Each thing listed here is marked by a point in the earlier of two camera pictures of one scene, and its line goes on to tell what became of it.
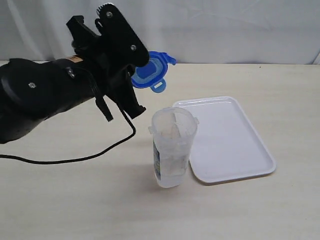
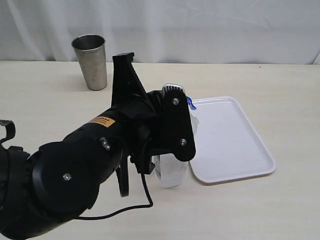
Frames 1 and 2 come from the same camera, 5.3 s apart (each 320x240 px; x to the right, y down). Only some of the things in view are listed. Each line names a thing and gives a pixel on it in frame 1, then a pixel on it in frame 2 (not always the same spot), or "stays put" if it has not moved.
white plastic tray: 225,147 stays put
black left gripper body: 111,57 -> 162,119
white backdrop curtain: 252,32 stays put
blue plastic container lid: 152,75 -> 189,100
